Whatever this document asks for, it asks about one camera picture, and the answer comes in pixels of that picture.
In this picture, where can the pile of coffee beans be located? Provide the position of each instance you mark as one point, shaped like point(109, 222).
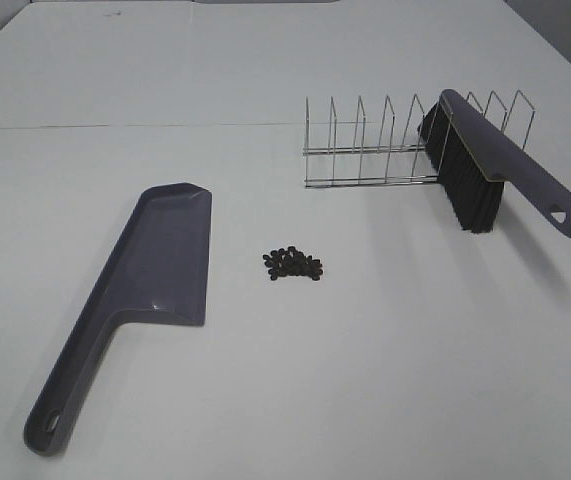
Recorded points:
point(292, 262)

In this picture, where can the purple plastic dustpan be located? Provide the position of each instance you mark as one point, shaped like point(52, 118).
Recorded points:
point(156, 273)

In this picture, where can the purple brush black bristles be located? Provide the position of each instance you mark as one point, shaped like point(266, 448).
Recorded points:
point(473, 160)

